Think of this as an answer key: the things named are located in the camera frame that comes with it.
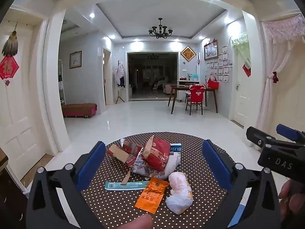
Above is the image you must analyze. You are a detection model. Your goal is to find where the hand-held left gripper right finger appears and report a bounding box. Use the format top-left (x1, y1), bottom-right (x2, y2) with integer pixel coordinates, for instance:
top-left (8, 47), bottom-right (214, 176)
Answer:
top-left (198, 139), bottom-right (282, 229)

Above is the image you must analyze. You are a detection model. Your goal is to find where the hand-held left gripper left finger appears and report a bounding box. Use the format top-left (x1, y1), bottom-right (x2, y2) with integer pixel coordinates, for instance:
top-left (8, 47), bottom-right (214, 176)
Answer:
top-left (26, 141), bottom-right (112, 229)

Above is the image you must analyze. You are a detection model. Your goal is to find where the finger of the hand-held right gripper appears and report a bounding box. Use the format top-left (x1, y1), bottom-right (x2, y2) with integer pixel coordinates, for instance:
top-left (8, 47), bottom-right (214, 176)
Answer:
top-left (276, 124), bottom-right (305, 146)
top-left (246, 126), bottom-right (282, 148)

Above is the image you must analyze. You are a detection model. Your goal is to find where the teal strip packet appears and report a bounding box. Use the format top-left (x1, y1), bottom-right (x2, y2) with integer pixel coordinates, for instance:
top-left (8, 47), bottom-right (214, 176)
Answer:
top-left (105, 180), bottom-right (150, 192)

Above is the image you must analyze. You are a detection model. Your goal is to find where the torn red cardboard box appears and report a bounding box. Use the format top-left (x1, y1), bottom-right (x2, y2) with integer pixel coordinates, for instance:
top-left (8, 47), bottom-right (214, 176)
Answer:
top-left (107, 140), bottom-right (143, 167)

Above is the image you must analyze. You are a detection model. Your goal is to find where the brown cardboard scrap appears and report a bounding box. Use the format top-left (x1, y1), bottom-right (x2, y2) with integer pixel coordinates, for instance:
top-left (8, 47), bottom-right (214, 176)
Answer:
top-left (120, 169), bottom-right (132, 185)

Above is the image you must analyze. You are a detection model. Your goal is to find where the white plastic bag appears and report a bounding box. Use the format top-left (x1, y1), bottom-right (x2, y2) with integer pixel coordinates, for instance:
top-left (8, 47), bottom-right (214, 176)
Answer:
top-left (164, 151), bottom-right (181, 179)

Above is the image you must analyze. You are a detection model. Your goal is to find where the white and pink bag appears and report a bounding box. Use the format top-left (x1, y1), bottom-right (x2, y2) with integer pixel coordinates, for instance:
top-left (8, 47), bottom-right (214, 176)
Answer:
top-left (165, 172), bottom-right (194, 215)

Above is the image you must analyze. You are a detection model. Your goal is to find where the grey patterned wrapper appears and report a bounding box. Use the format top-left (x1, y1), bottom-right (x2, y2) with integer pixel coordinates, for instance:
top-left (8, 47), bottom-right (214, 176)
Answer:
top-left (132, 148), bottom-right (167, 179)

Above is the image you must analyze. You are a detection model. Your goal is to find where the red paper bag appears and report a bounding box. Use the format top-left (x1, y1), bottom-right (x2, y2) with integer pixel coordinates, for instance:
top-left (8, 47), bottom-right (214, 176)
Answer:
top-left (142, 135), bottom-right (171, 172)

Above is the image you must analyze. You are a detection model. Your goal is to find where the orange foil packet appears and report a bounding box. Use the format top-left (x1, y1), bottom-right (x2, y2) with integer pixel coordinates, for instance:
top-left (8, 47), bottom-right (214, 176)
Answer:
top-left (134, 177), bottom-right (169, 214)

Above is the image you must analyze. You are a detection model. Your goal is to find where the person's right hand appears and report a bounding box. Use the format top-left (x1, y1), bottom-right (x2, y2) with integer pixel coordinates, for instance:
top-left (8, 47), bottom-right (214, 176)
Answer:
top-left (279, 179), bottom-right (305, 220)

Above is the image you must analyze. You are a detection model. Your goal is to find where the person's left hand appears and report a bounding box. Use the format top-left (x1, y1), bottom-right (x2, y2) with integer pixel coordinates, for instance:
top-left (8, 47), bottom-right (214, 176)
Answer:
top-left (112, 213), bottom-right (153, 229)

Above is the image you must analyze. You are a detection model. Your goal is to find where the round table with polka-dot cloth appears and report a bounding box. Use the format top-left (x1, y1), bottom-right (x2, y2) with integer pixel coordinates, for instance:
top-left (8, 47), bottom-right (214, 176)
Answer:
top-left (81, 132), bottom-right (235, 229)

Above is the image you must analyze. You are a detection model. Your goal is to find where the red upholstered bench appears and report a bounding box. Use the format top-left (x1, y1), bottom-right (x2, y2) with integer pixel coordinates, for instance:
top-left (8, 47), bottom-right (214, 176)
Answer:
top-left (61, 103), bottom-right (98, 119)

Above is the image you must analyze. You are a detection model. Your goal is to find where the red tote bag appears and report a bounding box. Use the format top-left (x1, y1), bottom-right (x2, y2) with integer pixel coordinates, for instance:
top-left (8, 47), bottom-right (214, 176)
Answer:
top-left (208, 76), bottom-right (220, 89)

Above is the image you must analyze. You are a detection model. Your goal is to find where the pink curtain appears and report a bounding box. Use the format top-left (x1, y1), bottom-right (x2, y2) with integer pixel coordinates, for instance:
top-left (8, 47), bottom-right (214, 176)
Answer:
top-left (256, 14), bottom-right (305, 134)

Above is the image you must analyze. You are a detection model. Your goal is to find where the chair with red cover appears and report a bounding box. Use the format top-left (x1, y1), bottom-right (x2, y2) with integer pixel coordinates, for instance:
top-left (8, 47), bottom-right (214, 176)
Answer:
top-left (185, 85), bottom-right (206, 115)

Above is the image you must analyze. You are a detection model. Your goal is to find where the white panel door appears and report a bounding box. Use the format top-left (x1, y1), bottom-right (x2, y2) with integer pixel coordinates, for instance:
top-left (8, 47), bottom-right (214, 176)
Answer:
top-left (0, 32), bottom-right (46, 179)

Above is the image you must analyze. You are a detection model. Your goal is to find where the dark wooden dining table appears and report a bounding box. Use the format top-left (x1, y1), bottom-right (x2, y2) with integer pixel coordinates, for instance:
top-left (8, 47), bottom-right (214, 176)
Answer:
top-left (167, 85), bottom-right (218, 114)

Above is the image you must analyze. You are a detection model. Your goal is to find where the green curtain valance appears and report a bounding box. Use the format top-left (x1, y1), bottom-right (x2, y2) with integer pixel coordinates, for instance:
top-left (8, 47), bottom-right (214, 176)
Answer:
top-left (231, 32), bottom-right (252, 68)

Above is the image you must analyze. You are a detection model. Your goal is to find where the coat rack with clothes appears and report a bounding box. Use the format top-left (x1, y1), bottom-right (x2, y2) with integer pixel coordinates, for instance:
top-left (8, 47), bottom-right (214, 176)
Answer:
top-left (113, 61), bottom-right (126, 104)

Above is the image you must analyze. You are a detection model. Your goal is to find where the glass sliding door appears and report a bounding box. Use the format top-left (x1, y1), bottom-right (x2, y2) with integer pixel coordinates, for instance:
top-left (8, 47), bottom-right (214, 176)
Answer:
top-left (127, 52), bottom-right (180, 101)

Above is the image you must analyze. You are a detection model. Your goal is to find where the red diamond door decoration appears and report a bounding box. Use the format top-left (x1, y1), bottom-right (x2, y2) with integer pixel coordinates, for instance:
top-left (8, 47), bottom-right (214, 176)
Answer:
top-left (0, 55), bottom-right (19, 86)

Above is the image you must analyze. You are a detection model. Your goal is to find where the black chandelier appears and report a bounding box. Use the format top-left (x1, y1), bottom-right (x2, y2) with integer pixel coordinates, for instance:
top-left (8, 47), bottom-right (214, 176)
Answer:
top-left (148, 18), bottom-right (173, 39)

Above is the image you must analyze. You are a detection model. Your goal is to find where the straw tassel door hanging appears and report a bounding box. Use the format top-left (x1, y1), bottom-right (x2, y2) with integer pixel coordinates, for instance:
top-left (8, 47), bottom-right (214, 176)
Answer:
top-left (2, 22), bottom-right (19, 57)

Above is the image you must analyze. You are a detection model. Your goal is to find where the white door with dark handle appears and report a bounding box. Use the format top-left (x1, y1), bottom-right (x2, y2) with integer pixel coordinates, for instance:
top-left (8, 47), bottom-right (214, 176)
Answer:
top-left (232, 43), bottom-right (251, 127)

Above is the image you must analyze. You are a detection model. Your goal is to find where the group of wall certificates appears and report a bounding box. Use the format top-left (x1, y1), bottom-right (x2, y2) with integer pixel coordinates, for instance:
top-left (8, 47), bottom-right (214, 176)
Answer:
top-left (205, 45), bottom-right (233, 83)

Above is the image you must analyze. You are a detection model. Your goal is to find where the framed picture with hanging cord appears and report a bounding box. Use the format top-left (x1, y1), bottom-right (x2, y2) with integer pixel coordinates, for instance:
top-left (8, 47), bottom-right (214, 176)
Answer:
top-left (204, 40), bottom-right (219, 61)

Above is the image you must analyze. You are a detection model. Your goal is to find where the framed picture with brown frame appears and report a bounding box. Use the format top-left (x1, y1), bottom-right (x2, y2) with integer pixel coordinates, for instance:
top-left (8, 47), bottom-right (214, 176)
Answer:
top-left (70, 51), bottom-right (82, 69)

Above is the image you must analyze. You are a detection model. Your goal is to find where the diamond-shaped wall ornament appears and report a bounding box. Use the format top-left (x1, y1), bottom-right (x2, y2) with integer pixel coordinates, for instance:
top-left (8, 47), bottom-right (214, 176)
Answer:
top-left (180, 45), bottom-right (196, 62)

